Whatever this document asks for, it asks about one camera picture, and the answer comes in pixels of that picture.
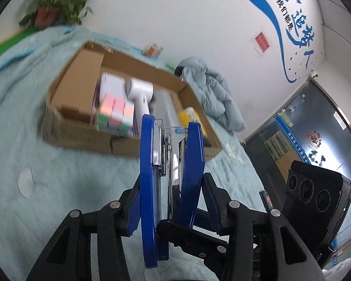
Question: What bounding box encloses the blue curved wall decal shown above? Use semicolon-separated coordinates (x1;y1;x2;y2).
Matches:
232;0;316;84

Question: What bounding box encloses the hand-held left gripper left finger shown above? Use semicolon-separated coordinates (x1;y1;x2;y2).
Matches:
26;178;144;281

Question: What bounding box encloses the small orange drink can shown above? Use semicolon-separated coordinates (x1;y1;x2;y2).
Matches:
142;43;163;58

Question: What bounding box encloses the yellow jar with black lid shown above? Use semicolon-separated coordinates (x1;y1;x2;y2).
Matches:
177;107;211;147

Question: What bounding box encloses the green bed board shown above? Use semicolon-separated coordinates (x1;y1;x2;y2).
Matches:
0;26;37;68

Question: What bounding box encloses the teal quilted bed cover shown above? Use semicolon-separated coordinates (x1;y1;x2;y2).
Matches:
0;25;267;281

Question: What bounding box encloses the red wall sign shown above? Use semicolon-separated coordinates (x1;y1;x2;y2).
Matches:
253;30;272;55

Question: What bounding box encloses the colourful puzzle box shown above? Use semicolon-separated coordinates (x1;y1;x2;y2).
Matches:
89;78;103;125

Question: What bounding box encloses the glass door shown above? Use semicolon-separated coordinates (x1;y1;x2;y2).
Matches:
243;79;351;270

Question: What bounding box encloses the white rectangular device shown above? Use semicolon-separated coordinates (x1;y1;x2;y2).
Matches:
99;73;126;97

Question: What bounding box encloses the blue metal stapler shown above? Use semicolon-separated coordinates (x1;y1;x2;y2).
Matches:
141;114;206;269

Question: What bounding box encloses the white handheld fan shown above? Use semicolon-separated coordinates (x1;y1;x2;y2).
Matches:
126;78;155;123

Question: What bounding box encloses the cardboard box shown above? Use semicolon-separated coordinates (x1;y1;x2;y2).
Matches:
43;41;223;162

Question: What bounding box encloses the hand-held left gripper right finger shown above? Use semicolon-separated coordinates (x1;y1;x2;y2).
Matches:
203;173;325;281

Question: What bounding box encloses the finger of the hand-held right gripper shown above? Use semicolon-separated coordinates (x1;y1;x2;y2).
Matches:
157;220;229;259

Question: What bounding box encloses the pastel puzzle cube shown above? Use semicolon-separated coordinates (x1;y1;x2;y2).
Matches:
95;93;134;137

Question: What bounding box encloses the grey-blue puffy duvet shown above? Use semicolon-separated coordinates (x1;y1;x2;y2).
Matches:
175;57;246;132

